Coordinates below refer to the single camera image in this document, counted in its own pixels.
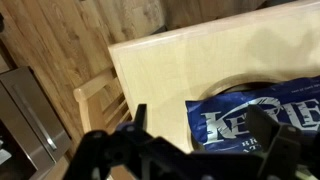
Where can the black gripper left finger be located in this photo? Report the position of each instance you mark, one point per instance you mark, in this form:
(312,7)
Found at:
(110,150)

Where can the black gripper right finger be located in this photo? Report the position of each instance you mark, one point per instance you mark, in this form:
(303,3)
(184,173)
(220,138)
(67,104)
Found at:
(286,150)

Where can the blue potato chips packet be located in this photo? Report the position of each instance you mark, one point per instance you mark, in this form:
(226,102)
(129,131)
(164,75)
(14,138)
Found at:
(233,106)

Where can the round wooden bowl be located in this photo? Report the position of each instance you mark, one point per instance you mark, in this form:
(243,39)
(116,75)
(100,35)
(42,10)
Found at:
(230,81)

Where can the wooden slat back chair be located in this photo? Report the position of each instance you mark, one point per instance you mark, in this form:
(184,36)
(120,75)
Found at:
(90,90)

